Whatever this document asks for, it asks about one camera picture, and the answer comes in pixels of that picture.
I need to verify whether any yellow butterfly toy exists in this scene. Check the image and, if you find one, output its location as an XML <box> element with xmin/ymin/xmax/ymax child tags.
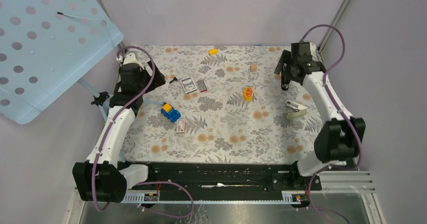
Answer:
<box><xmin>243</xmin><ymin>87</ymin><xmax>254</xmax><ymax>101</ymax></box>

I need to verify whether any purple cable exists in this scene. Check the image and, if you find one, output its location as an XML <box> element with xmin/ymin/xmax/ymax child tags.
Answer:
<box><xmin>293</xmin><ymin>24</ymin><xmax>364</xmax><ymax>224</ymax></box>
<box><xmin>91</xmin><ymin>45</ymin><xmax>195</xmax><ymax>219</ymax></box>

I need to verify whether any blue perforated stand panel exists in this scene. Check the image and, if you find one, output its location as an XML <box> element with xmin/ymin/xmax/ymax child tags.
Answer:
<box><xmin>1</xmin><ymin>0</ymin><xmax>124</xmax><ymax>124</ymax></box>

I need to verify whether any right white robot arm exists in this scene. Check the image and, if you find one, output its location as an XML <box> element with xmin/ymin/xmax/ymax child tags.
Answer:
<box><xmin>274</xmin><ymin>42</ymin><xmax>366</xmax><ymax>190</ymax></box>

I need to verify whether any blue playing card box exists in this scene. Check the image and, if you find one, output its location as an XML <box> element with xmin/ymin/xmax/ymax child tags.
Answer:
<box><xmin>180</xmin><ymin>77</ymin><xmax>198</xmax><ymax>94</ymax></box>

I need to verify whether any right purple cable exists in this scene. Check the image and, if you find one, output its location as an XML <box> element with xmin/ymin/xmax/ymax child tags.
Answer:
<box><xmin>293</xmin><ymin>24</ymin><xmax>364</xmax><ymax>224</ymax></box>

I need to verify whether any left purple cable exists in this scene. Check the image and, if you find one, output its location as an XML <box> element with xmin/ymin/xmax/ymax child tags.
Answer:
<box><xmin>91</xmin><ymin>45</ymin><xmax>195</xmax><ymax>219</ymax></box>

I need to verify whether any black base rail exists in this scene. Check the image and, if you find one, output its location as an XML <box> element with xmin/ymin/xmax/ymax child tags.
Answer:
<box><xmin>134</xmin><ymin>162</ymin><xmax>322</xmax><ymax>202</ymax></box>

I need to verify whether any black small clip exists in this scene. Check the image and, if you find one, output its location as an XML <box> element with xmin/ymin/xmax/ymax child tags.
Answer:
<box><xmin>169</xmin><ymin>77</ymin><xmax>178</xmax><ymax>84</ymax></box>

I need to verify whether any floral table mat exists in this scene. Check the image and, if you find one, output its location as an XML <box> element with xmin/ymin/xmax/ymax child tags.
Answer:
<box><xmin>122</xmin><ymin>46</ymin><xmax>323</xmax><ymax>164</ymax></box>

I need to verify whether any grey red small box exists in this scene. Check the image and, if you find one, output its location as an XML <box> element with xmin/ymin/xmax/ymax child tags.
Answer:
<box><xmin>196</xmin><ymin>80</ymin><xmax>207</xmax><ymax>93</ymax></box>

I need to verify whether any white beige stapler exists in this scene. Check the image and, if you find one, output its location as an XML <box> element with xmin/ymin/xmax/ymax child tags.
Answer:
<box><xmin>286</xmin><ymin>100</ymin><xmax>307</xmax><ymax>120</ymax></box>

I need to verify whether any tan small cube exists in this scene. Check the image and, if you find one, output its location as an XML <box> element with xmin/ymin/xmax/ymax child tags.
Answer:
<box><xmin>250</xmin><ymin>63</ymin><xmax>257</xmax><ymax>72</ymax></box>

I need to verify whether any blue yellow toy car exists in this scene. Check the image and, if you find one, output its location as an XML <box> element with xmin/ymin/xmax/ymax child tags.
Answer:
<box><xmin>161</xmin><ymin>103</ymin><xmax>181</xmax><ymax>123</ymax></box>

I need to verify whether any yellow small block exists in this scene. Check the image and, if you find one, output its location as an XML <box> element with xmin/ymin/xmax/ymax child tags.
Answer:
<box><xmin>208</xmin><ymin>48</ymin><xmax>218</xmax><ymax>55</ymax></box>

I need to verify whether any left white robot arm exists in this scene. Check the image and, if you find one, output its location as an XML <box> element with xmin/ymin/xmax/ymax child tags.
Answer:
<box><xmin>72</xmin><ymin>52</ymin><xmax>166</xmax><ymax>203</ymax></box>

